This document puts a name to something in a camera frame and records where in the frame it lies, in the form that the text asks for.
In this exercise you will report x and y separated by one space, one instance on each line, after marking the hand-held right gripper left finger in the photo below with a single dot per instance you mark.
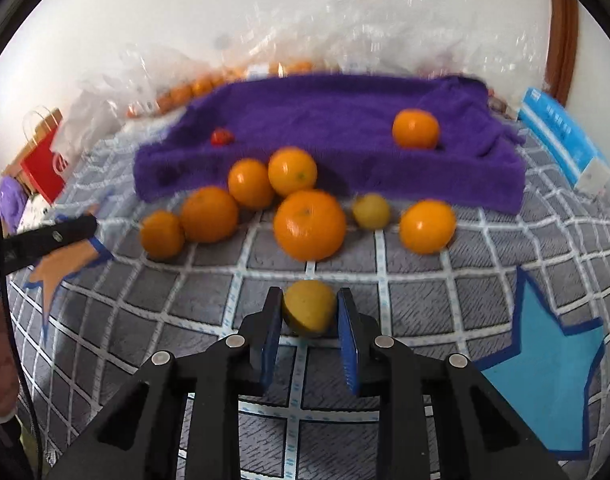
271 345

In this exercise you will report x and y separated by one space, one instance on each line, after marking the blue tissue pack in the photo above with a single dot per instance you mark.
560 130

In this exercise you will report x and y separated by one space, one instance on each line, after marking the small red tomato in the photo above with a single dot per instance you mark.
222 137

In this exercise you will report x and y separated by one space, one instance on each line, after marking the yellow lemon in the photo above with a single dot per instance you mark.
371 211
307 307

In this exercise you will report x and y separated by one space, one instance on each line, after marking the red paper bag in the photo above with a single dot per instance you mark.
47 167

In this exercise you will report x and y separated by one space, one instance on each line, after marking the grey grid patterned blanket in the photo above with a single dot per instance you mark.
415 300

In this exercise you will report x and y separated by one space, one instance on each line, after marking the clear plastic bag of oranges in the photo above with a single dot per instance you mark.
110 90
205 82

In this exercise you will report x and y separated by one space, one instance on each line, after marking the large orange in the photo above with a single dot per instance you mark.
310 225

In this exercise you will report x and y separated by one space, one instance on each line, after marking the purple towel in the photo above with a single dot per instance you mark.
325 120

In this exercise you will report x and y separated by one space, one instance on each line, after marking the brown wooden door frame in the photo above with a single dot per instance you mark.
564 35

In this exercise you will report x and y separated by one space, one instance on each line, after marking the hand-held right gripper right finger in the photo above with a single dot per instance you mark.
349 350

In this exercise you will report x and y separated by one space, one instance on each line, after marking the crumpled clear plastic bag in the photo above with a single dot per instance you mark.
395 35

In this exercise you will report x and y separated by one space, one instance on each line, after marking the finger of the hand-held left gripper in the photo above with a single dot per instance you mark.
50 237

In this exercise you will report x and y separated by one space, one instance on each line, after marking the light purple cloth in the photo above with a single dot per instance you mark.
11 200

